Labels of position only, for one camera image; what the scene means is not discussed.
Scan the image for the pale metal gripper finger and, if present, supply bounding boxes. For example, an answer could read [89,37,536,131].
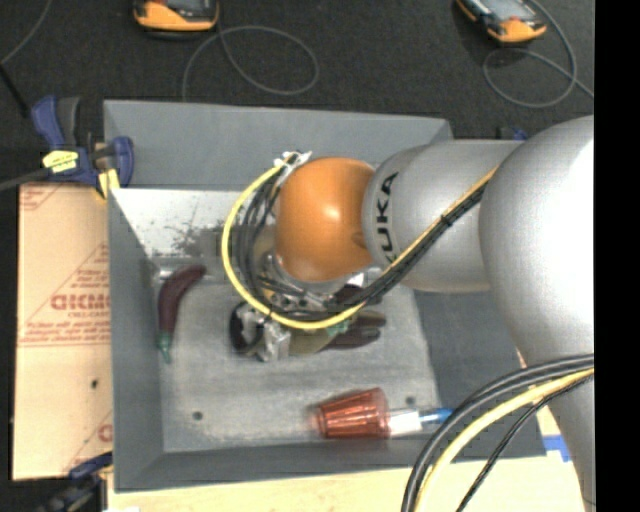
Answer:
[257,323,293,362]
[237,305,265,335]

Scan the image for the grey metal bin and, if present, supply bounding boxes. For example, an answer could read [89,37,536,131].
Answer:
[102,98,546,491]

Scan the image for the dark brown sunglasses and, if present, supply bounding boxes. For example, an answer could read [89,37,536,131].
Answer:
[228,299,388,358]

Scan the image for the purple toy eggplant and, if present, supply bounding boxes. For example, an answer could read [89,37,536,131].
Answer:
[155,264,207,365]

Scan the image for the white and blue tube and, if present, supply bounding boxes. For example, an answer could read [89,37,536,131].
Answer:
[387,407,454,435]

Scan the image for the brown cardboard board red print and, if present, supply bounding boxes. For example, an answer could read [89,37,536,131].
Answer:
[10,181,114,482]

